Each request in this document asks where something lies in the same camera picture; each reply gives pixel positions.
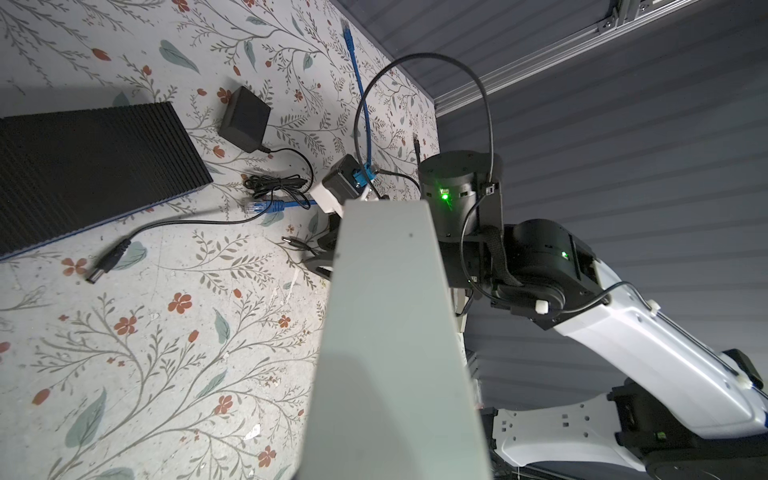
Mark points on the white network switch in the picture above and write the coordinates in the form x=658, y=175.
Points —
x=391, y=397

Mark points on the small black power adapter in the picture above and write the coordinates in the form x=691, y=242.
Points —
x=298, y=244

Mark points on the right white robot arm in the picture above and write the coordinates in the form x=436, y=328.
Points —
x=684, y=411

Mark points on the large black power adapter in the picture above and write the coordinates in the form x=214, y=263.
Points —
x=245, y=120

